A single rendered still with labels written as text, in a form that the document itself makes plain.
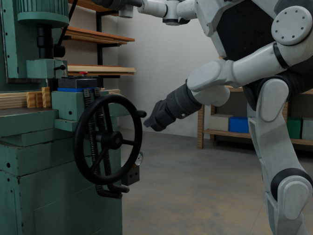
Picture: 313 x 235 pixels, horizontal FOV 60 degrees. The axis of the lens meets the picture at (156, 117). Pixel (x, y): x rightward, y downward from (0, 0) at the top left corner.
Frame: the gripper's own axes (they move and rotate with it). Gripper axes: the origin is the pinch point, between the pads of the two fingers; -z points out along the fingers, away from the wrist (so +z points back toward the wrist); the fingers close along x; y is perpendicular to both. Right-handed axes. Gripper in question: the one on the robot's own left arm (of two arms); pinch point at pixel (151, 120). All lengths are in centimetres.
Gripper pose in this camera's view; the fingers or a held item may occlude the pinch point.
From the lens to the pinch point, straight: 89.6
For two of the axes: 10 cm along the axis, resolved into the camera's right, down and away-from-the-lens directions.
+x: 2.5, -6.3, 7.4
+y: -6.8, -6.6, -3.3
